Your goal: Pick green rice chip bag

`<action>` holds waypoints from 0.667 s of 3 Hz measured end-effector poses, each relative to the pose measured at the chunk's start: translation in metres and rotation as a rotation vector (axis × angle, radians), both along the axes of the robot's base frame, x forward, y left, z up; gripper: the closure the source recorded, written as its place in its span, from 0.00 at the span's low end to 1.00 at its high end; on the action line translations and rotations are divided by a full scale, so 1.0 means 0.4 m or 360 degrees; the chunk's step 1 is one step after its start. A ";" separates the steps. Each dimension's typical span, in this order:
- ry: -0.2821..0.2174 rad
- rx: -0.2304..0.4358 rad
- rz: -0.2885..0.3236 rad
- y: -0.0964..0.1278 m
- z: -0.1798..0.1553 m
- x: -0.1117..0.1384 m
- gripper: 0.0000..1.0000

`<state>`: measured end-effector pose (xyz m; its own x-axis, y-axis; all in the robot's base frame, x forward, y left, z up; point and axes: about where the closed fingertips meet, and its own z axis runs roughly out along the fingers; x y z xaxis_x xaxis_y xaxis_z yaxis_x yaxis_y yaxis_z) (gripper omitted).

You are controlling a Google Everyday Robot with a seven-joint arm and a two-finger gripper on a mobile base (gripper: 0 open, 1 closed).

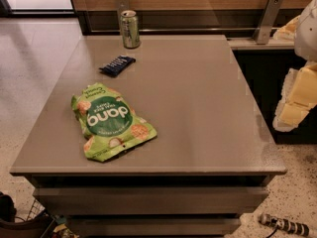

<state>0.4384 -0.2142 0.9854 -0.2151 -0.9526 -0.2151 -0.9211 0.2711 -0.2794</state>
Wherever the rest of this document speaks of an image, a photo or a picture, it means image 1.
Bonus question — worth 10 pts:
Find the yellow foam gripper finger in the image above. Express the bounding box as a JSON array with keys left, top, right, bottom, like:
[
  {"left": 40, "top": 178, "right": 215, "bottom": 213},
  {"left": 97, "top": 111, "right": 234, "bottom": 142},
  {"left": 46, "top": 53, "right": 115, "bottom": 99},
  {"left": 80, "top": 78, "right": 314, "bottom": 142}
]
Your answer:
[
  {"left": 273, "top": 16, "right": 300, "bottom": 41},
  {"left": 272, "top": 62, "right": 317, "bottom": 132}
]

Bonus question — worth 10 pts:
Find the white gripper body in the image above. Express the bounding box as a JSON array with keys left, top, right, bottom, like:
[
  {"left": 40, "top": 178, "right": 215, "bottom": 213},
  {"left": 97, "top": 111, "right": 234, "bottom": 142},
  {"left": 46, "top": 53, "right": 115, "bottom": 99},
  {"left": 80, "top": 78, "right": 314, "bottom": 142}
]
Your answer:
[{"left": 294, "top": 0, "right": 317, "bottom": 61}]

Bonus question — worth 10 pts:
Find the green rice chip bag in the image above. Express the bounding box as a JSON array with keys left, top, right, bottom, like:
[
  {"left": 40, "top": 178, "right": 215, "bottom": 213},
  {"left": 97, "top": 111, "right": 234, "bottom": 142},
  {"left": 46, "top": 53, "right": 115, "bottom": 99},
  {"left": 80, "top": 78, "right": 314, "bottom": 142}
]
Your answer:
[{"left": 71, "top": 83, "right": 158, "bottom": 163}]

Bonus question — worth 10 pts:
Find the grey drawer cabinet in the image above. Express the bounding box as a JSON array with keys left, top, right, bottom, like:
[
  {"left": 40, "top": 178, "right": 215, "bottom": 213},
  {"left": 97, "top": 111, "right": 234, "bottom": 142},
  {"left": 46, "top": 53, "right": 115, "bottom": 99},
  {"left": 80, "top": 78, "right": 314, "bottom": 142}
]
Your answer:
[{"left": 11, "top": 36, "right": 286, "bottom": 237}]

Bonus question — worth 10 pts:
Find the black white striped tool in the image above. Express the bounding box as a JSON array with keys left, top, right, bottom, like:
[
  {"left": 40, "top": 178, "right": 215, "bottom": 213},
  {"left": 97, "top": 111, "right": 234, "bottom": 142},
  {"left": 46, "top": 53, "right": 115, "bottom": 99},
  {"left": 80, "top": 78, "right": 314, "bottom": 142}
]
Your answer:
[{"left": 258, "top": 213, "right": 317, "bottom": 238}]

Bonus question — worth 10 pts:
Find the dark blue snack bar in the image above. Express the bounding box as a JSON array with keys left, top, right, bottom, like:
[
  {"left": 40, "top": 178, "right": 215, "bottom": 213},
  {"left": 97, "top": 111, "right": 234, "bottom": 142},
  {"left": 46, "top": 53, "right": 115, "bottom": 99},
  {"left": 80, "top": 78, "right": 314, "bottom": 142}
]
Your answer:
[{"left": 100, "top": 56, "right": 136, "bottom": 77}]

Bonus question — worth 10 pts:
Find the dark basket with clutter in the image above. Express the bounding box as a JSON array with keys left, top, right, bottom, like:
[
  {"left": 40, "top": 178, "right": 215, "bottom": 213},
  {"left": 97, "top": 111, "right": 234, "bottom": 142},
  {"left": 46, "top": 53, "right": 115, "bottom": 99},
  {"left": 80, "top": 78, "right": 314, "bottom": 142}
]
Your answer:
[{"left": 0, "top": 192, "right": 79, "bottom": 238}]

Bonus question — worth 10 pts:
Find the right metal wall bracket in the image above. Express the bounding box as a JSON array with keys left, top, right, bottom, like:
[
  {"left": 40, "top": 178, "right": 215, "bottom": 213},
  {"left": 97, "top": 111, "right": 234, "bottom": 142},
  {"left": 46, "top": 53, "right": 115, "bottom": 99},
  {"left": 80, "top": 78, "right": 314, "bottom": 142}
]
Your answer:
[{"left": 253, "top": 0, "right": 283, "bottom": 45}]

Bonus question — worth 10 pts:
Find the metal wall bracket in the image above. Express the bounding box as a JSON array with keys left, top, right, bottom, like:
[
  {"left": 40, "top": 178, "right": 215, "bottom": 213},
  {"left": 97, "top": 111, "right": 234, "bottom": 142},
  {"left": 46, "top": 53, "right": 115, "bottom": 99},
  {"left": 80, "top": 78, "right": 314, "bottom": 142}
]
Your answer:
[
  {"left": 115, "top": 0, "right": 130, "bottom": 17},
  {"left": 253, "top": 0, "right": 283, "bottom": 45}
]

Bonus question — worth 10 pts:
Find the left metal wall bracket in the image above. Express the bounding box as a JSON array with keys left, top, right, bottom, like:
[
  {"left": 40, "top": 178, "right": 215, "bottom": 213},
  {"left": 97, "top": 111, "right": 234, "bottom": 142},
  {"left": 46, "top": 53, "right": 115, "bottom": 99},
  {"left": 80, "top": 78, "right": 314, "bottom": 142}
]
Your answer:
[{"left": 115, "top": 0, "right": 130, "bottom": 17}]

